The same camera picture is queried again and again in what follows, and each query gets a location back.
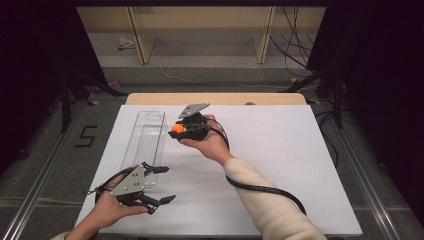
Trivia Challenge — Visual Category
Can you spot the person's right hand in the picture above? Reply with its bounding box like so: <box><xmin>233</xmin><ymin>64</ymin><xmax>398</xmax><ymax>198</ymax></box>
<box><xmin>179</xmin><ymin>114</ymin><xmax>234</xmax><ymax>167</ymax></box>

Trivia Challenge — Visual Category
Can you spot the black curtain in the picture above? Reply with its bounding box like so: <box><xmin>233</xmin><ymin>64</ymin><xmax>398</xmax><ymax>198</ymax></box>
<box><xmin>0</xmin><ymin>0</ymin><xmax>109</xmax><ymax>174</ymax></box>
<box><xmin>306</xmin><ymin>0</ymin><xmax>424</xmax><ymax>214</ymax></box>

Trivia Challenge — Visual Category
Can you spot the metal floor rail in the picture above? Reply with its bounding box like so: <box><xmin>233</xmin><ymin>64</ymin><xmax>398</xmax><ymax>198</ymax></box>
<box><xmin>0</xmin><ymin>99</ymin><xmax>88</xmax><ymax>240</ymax></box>
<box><xmin>318</xmin><ymin>99</ymin><xmax>399</xmax><ymax>240</ymax></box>

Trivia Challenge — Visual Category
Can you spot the black metal stand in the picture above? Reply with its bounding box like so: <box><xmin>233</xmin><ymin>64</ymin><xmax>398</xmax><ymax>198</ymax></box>
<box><xmin>59</xmin><ymin>64</ymin><xmax>129</xmax><ymax>134</ymax></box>
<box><xmin>279</xmin><ymin>56</ymin><xmax>346</xmax><ymax>130</ymax></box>

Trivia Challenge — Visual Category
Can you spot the clear plastic tray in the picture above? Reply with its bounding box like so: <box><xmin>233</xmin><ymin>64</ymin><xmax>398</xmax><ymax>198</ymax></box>
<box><xmin>120</xmin><ymin>110</ymin><xmax>167</xmax><ymax>186</ymax></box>

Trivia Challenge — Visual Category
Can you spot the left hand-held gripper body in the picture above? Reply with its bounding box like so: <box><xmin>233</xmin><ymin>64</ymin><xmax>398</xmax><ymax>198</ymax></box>
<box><xmin>95</xmin><ymin>163</ymin><xmax>157</xmax><ymax>208</ymax></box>

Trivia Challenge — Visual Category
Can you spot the small white object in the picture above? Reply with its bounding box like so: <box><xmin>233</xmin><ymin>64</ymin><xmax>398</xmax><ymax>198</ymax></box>
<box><xmin>117</xmin><ymin>36</ymin><xmax>136</xmax><ymax>51</ymax></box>

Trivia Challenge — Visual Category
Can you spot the light wooden shelf unit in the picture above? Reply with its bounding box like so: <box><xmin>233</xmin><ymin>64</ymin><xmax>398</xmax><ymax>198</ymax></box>
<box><xmin>76</xmin><ymin>5</ymin><xmax>327</xmax><ymax>66</ymax></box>

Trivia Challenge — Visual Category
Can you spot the thick black gripper cable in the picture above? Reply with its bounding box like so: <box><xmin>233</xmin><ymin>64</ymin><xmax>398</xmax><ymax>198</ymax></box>
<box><xmin>207</xmin><ymin>118</ymin><xmax>308</xmax><ymax>216</ymax></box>

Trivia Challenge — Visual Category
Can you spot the person's left hand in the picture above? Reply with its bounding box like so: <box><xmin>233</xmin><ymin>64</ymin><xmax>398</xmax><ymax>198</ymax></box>
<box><xmin>73</xmin><ymin>165</ymin><xmax>150</xmax><ymax>235</ymax></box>

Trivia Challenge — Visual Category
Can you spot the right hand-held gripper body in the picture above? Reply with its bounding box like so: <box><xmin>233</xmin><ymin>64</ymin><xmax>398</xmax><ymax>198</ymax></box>
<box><xmin>177</xmin><ymin>102</ymin><xmax>213</xmax><ymax>142</ymax></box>

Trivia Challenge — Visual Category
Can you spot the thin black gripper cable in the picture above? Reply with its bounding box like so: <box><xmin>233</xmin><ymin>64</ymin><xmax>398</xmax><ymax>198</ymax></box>
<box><xmin>87</xmin><ymin>165</ymin><xmax>138</xmax><ymax>205</ymax></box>

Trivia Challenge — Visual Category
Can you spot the bundle of black cables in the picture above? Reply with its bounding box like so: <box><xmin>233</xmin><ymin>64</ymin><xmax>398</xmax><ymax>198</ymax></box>
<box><xmin>269</xmin><ymin>6</ymin><xmax>339</xmax><ymax>168</ymax></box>

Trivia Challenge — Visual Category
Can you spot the small pink object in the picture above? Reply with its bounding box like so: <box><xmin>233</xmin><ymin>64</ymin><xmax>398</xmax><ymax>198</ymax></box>
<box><xmin>90</xmin><ymin>79</ymin><xmax>122</xmax><ymax>94</ymax></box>

